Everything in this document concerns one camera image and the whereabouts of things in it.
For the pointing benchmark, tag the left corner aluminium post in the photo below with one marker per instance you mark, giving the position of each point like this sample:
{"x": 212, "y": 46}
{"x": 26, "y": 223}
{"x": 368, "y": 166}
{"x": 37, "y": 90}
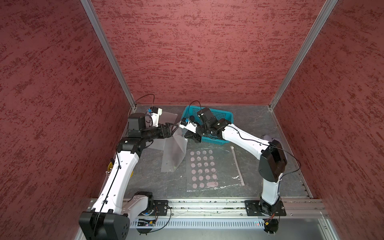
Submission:
{"x": 97, "y": 26}

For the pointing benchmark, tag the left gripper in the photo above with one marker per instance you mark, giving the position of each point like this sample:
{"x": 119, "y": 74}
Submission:
{"x": 161, "y": 128}

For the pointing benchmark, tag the right corner aluminium post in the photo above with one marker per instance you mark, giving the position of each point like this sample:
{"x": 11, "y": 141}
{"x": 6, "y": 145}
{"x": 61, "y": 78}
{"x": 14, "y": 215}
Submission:
{"x": 314, "y": 31}

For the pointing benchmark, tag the corner aluminium post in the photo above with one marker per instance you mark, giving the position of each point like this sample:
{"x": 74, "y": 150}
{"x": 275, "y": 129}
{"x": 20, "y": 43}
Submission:
{"x": 97, "y": 26}
{"x": 314, "y": 31}

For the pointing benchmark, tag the purple roller left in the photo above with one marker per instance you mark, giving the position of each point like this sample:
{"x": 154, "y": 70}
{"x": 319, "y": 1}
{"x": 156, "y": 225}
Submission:
{"x": 267, "y": 138}

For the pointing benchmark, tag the aluminium front rail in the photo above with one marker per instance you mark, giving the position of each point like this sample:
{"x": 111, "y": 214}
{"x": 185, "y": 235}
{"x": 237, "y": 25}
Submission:
{"x": 230, "y": 214}

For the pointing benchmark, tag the clear bag with white zipper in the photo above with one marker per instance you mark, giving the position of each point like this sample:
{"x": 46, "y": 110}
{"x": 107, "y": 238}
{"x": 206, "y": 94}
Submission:
{"x": 227, "y": 168}

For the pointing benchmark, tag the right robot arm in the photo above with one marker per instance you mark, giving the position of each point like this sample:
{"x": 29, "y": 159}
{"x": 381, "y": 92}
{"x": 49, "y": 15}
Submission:
{"x": 271, "y": 156}

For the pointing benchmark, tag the teal plastic basket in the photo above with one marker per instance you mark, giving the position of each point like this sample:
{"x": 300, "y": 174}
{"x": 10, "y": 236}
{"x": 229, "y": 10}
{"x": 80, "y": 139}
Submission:
{"x": 191, "y": 111}

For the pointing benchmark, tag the clear zip-top bag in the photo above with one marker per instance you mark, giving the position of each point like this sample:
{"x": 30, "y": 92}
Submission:
{"x": 166, "y": 117}
{"x": 174, "y": 151}

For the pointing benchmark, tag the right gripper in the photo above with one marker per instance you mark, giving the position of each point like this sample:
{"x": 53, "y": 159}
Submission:
{"x": 189, "y": 134}

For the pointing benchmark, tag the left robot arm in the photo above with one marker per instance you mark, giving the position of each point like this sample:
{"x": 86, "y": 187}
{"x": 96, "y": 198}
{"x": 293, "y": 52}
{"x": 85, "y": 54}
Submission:
{"x": 108, "y": 219}

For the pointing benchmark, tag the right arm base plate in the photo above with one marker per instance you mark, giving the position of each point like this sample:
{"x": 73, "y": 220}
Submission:
{"x": 260, "y": 208}

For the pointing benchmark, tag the right black connector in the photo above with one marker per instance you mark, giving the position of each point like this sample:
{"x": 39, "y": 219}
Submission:
{"x": 271, "y": 226}

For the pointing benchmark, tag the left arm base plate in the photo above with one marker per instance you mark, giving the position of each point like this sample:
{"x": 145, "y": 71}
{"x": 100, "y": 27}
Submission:
{"x": 159, "y": 207}

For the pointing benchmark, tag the pink dotted zip-top bag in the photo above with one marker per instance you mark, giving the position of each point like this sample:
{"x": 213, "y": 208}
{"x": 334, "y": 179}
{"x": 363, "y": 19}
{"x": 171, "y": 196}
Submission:
{"x": 201, "y": 170}

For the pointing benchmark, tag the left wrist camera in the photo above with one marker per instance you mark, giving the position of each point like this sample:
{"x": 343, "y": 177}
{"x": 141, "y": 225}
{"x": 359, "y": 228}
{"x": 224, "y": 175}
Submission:
{"x": 154, "y": 114}

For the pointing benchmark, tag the left circuit board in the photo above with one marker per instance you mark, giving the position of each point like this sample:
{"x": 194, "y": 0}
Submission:
{"x": 146, "y": 223}

